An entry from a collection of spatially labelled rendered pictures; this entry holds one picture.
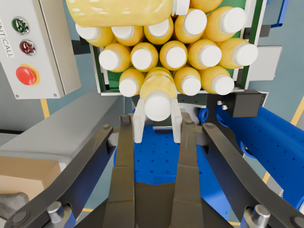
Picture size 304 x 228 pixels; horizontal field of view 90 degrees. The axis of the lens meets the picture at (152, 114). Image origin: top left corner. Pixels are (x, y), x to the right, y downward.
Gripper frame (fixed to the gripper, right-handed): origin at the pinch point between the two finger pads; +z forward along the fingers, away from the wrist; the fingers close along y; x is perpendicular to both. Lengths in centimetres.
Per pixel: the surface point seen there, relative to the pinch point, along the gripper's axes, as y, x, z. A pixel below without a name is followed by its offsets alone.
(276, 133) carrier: 54, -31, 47
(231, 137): 66, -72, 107
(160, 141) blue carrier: 0.3, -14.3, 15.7
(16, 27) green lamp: -24.0, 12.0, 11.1
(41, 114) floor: -124, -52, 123
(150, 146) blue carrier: -2.3, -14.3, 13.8
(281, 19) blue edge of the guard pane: 30.1, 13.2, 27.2
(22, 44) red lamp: -24.0, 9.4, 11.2
